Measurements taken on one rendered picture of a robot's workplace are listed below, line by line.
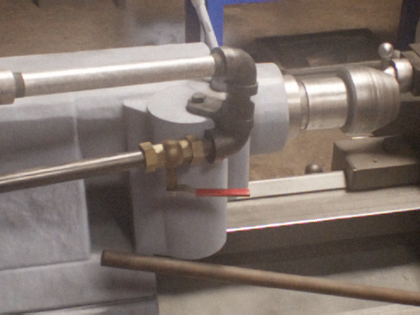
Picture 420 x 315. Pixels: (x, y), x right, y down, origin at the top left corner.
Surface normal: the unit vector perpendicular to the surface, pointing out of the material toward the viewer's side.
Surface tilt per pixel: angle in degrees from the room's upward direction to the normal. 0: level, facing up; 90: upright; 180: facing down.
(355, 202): 0
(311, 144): 0
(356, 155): 0
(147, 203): 79
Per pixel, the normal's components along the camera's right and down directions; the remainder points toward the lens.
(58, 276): 0.17, 0.04
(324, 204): 0.00, -0.86
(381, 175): 0.19, 0.50
